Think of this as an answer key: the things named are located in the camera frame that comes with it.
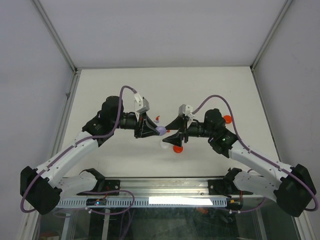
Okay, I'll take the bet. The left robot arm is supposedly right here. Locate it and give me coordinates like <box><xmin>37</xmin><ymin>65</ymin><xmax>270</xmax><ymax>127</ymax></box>
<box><xmin>20</xmin><ymin>94</ymin><xmax>167</xmax><ymax>215</ymax></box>

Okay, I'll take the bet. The red charging case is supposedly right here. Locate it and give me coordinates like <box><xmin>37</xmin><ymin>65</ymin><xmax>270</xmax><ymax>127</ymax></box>
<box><xmin>173</xmin><ymin>145</ymin><xmax>184</xmax><ymax>154</ymax></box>
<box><xmin>223</xmin><ymin>115</ymin><xmax>233</xmax><ymax>124</ymax></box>

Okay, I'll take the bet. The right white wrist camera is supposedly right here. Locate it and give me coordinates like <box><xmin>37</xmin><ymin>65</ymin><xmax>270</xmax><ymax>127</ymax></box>
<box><xmin>178</xmin><ymin>104</ymin><xmax>195</xmax><ymax>128</ymax></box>

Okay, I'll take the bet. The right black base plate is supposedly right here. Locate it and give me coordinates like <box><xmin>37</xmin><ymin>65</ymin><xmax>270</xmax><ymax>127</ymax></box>
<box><xmin>207</xmin><ymin>179</ymin><xmax>225</xmax><ymax>196</ymax></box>

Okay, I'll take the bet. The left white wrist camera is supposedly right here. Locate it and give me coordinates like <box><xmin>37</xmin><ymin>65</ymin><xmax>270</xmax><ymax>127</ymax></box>
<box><xmin>133</xmin><ymin>92</ymin><xmax>150</xmax><ymax>120</ymax></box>

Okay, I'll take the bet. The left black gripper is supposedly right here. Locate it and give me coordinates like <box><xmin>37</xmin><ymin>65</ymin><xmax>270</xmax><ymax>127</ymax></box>
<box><xmin>112</xmin><ymin>112</ymin><xmax>160</xmax><ymax>139</ymax></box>

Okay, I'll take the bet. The aluminium front rail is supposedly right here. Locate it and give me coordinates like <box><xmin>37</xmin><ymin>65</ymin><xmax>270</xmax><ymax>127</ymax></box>
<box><xmin>59</xmin><ymin>176</ymin><xmax>278</xmax><ymax>198</ymax></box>

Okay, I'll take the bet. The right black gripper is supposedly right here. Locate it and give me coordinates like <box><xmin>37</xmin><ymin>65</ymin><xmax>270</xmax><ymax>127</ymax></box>
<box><xmin>162</xmin><ymin>115</ymin><xmax>215</xmax><ymax>148</ymax></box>

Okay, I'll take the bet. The white charging case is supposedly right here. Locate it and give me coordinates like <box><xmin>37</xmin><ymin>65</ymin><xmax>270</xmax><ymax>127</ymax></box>
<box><xmin>160</xmin><ymin>141</ymin><xmax>171</xmax><ymax>150</ymax></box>

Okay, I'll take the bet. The slotted cable duct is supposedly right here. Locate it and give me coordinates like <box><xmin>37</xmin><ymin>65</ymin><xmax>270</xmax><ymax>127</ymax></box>
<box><xmin>57</xmin><ymin>196</ymin><xmax>227</xmax><ymax>209</ymax></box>

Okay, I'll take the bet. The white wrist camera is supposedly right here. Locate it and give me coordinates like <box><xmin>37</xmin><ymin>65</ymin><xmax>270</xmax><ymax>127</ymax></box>
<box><xmin>133</xmin><ymin>92</ymin><xmax>150</xmax><ymax>120</ymax></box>
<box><xmin>178</xmin><ymin>104</ymin><xmax>195</xmax><ymax>128</ymax></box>

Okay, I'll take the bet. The small green-lit circuit board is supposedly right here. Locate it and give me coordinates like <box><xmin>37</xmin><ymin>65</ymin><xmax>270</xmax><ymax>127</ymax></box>
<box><xmin>86</xmin><ymin>198</ymin><xmax>107</xmax><ymax>207</ymax></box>

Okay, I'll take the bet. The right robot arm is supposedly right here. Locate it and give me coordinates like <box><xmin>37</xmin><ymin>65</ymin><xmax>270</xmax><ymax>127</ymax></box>
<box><xmin>162</xmin><ymin>108</ymin><xmax>317</xmax><ymax>217</ymax></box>

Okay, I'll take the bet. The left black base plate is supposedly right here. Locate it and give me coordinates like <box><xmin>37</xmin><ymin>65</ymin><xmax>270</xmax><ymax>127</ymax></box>
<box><xmin>101</xmin><ymin>179</ymin><xmax>121</xmax><ymax>197</ymax></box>

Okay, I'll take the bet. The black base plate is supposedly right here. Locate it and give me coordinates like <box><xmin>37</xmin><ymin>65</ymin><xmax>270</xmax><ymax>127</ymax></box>
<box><xmin>101</xmin><ymin>179</ymin><xmax>121</xmax><ymax>197</ymax></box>
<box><xmin>207</xmin><ymin>179</ymin><xmax>225</xmax><ymax>196</ymax></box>

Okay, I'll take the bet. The purple charging case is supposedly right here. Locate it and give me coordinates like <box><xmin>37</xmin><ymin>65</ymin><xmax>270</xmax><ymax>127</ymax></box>
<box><xmin>155</xmin><ymin>126</ymin><xmax>167</xmax><ymax>136</ymax></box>

